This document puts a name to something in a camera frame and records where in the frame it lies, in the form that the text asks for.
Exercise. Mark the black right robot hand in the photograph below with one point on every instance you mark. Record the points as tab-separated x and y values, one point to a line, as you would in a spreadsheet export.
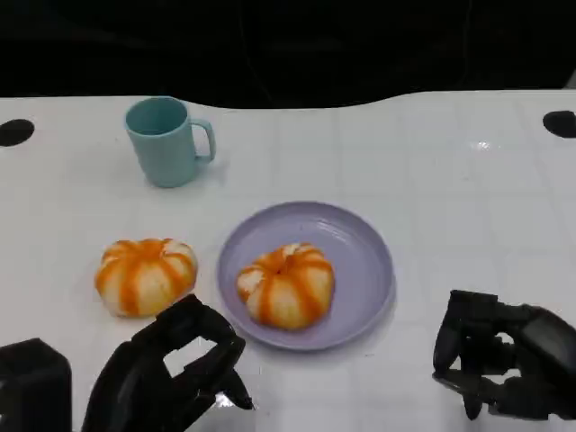
540	355

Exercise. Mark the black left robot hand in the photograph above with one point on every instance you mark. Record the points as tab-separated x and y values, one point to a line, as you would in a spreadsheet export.
144	382

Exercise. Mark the orange and white bread roll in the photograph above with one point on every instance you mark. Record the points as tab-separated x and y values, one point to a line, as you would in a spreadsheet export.
145	275
288	285

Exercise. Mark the lilac plate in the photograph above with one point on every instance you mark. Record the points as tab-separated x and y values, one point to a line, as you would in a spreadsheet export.
360	252

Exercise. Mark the pale green mug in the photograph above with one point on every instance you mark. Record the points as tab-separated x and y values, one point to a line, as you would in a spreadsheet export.
164	143

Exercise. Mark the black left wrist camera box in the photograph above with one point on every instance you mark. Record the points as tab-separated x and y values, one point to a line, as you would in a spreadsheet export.
32	387

